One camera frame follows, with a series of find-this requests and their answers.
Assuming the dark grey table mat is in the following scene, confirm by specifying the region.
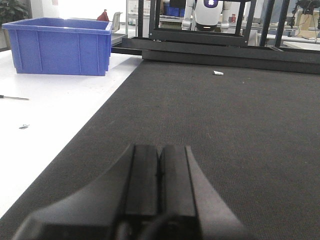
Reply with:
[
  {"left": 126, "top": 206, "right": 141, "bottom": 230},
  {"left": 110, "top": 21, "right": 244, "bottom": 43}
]
[{"left": 0, "top": 61, "right": 320, "bottom": 240}]

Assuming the grey chair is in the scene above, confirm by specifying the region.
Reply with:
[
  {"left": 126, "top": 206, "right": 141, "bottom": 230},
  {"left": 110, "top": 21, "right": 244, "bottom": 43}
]
[{"left": 111, "top": 11, "right": 122, "bottom": 34}]

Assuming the dark red cloth bag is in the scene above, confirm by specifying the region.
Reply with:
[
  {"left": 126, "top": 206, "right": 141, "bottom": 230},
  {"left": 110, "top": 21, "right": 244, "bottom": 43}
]
[{"left": 96, "top": 9, "right": 110, "bottom": 22}]

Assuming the blue plastic storage bin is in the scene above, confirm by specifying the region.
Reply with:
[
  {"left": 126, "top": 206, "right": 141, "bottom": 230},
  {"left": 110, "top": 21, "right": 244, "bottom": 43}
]
[{"left": 2, "top": 17, "right": 112, "bottom": 76}]

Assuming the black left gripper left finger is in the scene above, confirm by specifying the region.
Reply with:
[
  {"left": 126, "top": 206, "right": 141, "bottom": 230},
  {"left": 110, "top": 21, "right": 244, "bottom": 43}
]
[{"left": 13, "top": 144, "right": 158, "bottom": 240}]

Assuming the small metal scrap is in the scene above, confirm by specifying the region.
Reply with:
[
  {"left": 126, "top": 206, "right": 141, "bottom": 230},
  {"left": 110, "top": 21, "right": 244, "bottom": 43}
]
[{"left": 19, "top": 124, "right": 30, "bottom": 129}]

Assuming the small white paper scrap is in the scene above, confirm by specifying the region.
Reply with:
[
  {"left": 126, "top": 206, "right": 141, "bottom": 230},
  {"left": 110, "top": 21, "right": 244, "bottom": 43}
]
[{"left": 213, "top": 70, "right": 224, "bottom": 76}]

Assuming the black metal frame rack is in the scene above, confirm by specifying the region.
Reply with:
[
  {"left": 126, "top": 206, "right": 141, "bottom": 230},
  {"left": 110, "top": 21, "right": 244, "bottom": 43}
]
[{"left": 111, "top": 0, "right": 320, "bottom": 74}]

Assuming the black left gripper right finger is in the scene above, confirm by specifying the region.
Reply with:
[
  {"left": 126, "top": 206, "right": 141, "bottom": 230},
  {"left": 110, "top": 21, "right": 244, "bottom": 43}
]
[{"left": 147, "top": 145, "right": 247, "bottom": 240}]

